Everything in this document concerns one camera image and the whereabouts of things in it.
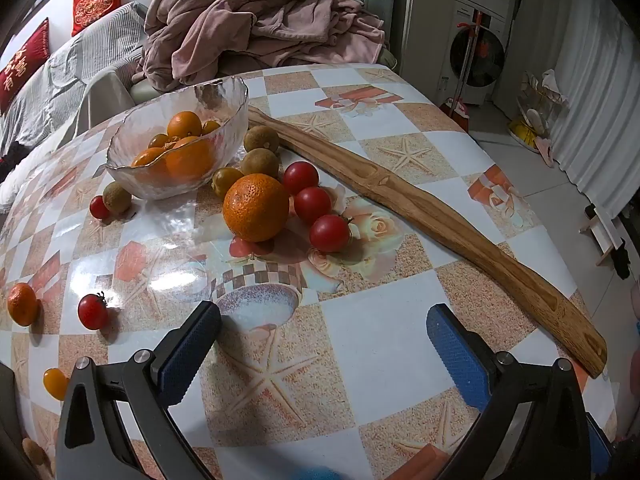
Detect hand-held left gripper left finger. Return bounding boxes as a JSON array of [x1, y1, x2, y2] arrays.
[[54, 301, 236, 480]]

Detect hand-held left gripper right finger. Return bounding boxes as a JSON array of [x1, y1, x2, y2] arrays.
[[426, 303, 613, 480]]

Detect yellow cherry tomato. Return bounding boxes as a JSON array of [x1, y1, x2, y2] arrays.
[[43, 368, 69, 401]]

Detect olive yellow kumquat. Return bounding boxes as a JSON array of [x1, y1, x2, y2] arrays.
[[212, 167, 245, 198]]

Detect checkered printed tablecloth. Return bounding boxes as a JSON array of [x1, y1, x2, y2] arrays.
[[0, 62, 621, 480]]

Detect large orange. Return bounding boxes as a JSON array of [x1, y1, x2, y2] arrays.
[[223, 173, 291, 243]]

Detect small orange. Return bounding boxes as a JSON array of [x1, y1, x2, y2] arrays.
[[6, 282, 39, 326]]

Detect clear glass bowl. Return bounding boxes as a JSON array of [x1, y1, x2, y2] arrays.
[[106, 76, 249, 201]]

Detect long wooden stick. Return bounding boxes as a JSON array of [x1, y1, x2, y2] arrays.
[[248, 106, 608, 379]]

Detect small wooden stool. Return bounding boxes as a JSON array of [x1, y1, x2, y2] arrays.
[[579, 203, 631, 267]]

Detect red mop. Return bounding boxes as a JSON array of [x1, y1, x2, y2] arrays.
[[440, 10, 486, 131]]

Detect clear plastic bag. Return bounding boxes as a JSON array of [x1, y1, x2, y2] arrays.
[[507, 70, 571, 168]]

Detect white pleated curtain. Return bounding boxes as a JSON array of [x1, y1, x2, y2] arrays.
[[550, 25, 640, 221]]

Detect dark garment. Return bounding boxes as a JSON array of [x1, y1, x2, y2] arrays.
[[0, 140, 23, 171]]

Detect light sofa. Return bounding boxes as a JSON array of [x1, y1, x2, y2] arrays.
[[77, 67, 168, 123]]

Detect white stacked washer dryer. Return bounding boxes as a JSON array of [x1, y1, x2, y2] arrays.
[[435, 0, 528, 106]]

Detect grey striped sofa cover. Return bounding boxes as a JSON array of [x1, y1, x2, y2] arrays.
[[0, 1, 151, 211]]

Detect red cushion gold lettering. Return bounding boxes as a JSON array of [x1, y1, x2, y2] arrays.
[[0, 17, 51, 116]]

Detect white cabinet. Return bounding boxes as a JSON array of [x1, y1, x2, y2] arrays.
[[397, 0, 457, 76]]

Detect pink blanket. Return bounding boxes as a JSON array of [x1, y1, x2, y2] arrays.
[[131, 0, 387, 92]]

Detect red cushion gold floral pattern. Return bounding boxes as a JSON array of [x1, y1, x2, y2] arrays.
[[71, 0, 126, 37]]

